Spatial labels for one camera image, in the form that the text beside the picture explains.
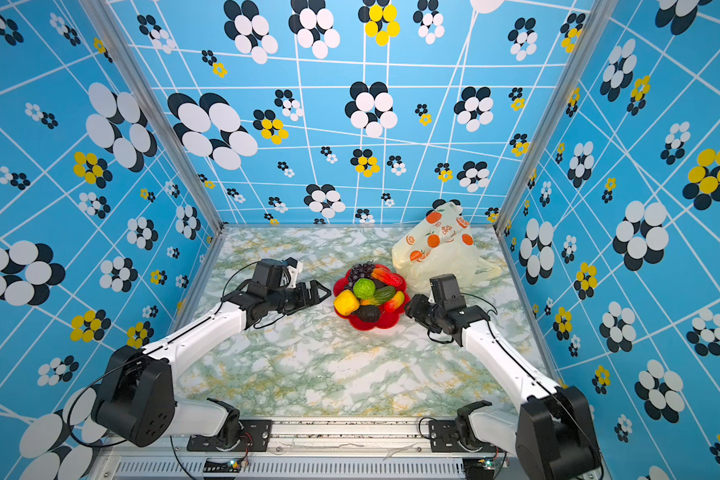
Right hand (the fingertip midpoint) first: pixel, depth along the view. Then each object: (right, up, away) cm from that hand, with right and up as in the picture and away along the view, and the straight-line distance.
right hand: (411, 309), depth 85 cm
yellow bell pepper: (-19, +1, +4) cm, 20 cm away
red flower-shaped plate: (-6, -2, +9) cm, 11 cm away
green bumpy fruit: (-14, +6, +6) cm, 16 cm away
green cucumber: (-8, +3, +8) cm, 11 cm away
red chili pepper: (-6, +8, +11) cm, 15 cm away
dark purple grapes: (-15, +10, +11) cm, 21 cm away
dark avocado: (-13, -2, +4) cm, 13 cm away
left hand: (-25, +4, -1) cm, 26 cm away
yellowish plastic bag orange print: (+10, +18, +5) cm, 22 cm away
